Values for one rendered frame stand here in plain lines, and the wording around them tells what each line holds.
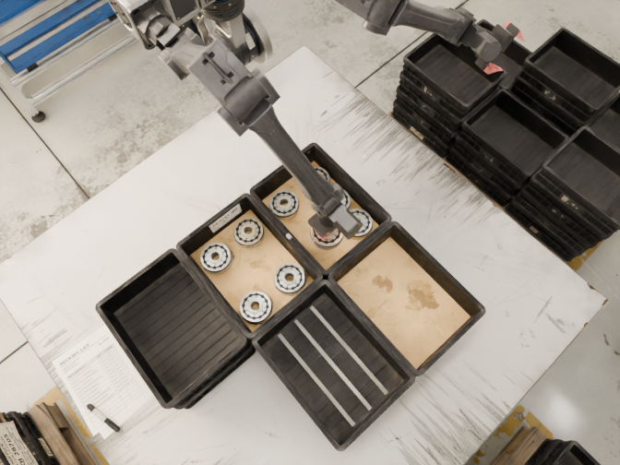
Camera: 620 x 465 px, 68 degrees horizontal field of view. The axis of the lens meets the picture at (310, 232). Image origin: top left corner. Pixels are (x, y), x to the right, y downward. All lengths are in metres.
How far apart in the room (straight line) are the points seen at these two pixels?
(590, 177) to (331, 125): 1.17
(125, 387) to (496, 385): 1.23
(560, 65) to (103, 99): 2.59
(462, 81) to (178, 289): 1.66
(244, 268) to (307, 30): 2.08
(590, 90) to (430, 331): 1.57
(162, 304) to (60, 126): 1.86
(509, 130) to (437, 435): 1.51
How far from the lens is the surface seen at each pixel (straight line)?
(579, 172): 2.37
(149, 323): 1.59
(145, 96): 3.14
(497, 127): 2.49
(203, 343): 1.53
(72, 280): 1.89
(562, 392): 2.56
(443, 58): 2.53
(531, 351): 1.76
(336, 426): 1.47
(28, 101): 3.22
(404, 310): 1.53
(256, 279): 1.54
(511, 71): 2.89
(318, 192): 1.07
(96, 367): 1.78
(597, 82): 2.71
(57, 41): 3.11
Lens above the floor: 2.30
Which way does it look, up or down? 68 degrees down
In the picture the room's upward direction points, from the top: 4 degrees counter-clockwise
